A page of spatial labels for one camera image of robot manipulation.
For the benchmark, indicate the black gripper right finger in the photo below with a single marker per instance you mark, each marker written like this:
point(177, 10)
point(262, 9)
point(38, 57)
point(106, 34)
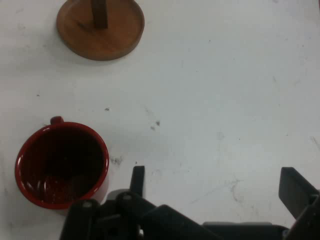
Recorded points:
point(295, 192)

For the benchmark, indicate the brown wooden mug tree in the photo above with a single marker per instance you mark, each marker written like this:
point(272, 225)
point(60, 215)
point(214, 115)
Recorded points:
point(112, 37)

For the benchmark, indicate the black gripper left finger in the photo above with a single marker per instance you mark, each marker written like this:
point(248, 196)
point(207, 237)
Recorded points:
point(130, 220)

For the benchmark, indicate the red enamel mug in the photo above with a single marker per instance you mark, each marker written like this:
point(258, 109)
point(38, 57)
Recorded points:
point(62, 155)

